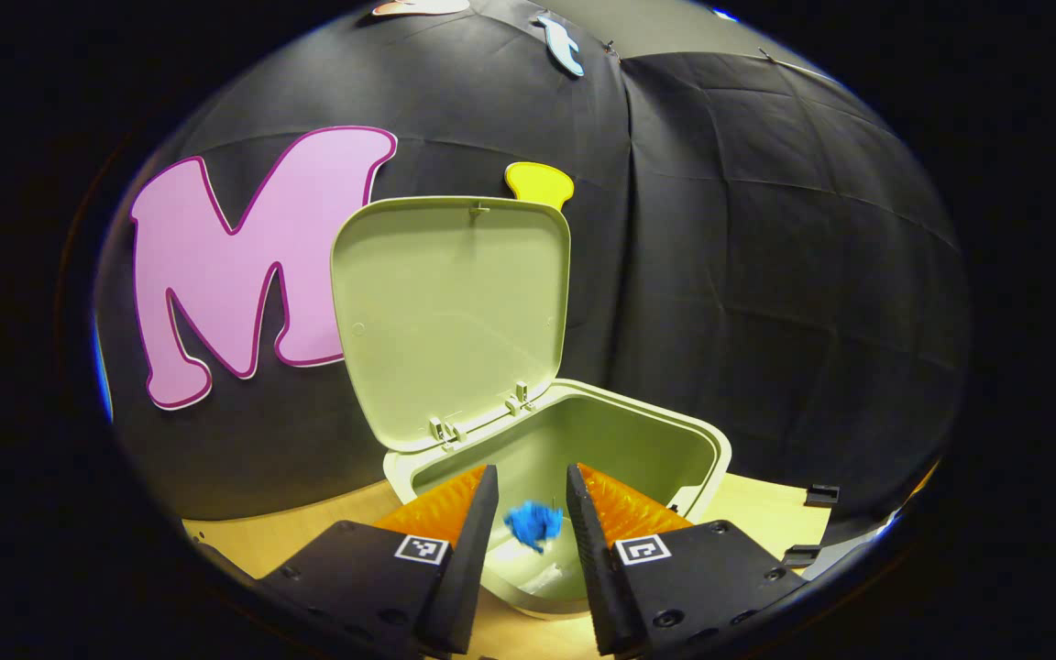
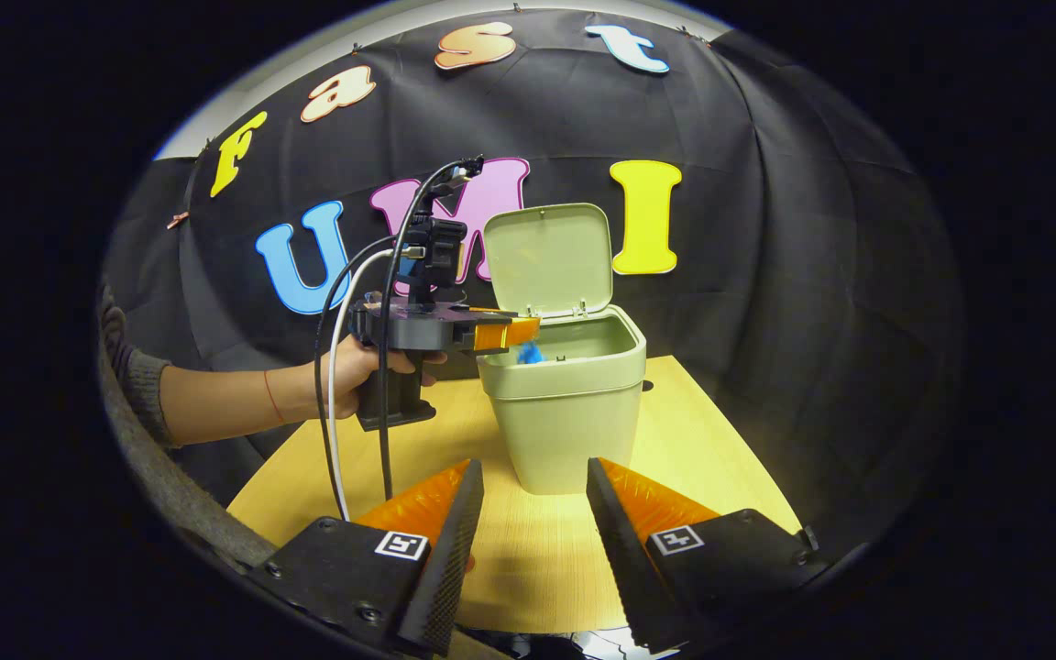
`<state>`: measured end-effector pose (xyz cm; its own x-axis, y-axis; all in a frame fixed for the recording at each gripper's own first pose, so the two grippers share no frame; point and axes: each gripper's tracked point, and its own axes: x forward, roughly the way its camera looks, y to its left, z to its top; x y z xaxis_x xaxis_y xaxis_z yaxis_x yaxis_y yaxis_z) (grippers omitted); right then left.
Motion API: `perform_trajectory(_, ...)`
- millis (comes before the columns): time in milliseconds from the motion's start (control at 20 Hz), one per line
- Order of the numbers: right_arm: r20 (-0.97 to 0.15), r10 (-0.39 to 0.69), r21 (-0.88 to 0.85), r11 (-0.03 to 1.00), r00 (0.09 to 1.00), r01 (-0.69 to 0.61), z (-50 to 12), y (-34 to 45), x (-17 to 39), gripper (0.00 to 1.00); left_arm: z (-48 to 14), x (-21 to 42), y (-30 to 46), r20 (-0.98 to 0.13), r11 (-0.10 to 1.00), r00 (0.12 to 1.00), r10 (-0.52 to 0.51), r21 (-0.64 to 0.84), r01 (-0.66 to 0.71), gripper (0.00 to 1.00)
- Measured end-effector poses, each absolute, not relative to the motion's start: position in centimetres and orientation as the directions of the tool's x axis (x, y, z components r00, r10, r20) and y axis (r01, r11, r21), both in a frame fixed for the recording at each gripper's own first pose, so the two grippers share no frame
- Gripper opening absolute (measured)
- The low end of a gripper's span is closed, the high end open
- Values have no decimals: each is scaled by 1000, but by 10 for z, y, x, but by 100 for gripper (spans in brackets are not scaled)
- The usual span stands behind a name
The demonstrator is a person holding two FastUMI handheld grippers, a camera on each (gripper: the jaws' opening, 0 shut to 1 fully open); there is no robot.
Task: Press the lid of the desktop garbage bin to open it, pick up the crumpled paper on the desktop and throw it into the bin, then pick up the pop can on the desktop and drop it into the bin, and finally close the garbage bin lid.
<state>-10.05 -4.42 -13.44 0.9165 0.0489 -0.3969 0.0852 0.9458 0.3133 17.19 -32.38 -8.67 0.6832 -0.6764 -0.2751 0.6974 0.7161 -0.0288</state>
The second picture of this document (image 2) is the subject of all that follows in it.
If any black backdrop cloth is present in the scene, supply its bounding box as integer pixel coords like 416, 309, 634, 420
102, 9, 964, 551

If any green desktop garbage bin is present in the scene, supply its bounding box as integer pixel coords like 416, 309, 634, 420
476, 203, 648, 496

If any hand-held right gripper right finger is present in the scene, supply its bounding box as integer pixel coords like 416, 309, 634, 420
587, 456, 831, 654

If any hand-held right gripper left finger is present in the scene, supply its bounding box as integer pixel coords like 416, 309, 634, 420
248, 458, 485, 656

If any wooden desktop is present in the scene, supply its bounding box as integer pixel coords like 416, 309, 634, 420
227, 356, 804, 635

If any white cable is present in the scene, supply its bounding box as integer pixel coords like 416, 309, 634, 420
327, 246, 426, 522

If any person's grey sweater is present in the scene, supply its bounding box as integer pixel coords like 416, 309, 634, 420
97, 284, 281, 569

